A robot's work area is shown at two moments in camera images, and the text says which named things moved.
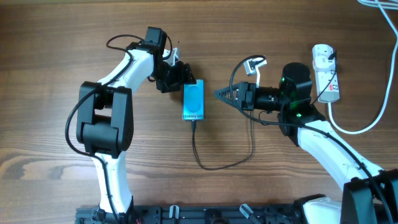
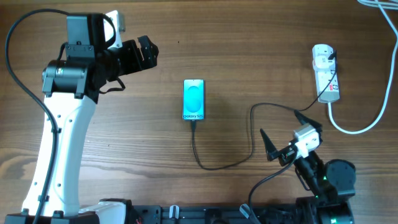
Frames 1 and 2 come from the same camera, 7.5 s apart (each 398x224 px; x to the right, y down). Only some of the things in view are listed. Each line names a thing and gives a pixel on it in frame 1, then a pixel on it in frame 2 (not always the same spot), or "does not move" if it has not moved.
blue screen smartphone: (193, 101) does not move
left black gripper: (181, 77) → (135, 62)
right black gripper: (246, 100) → (287, 154)
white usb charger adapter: (323, 62) does not move
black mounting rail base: (289, 213) does not move
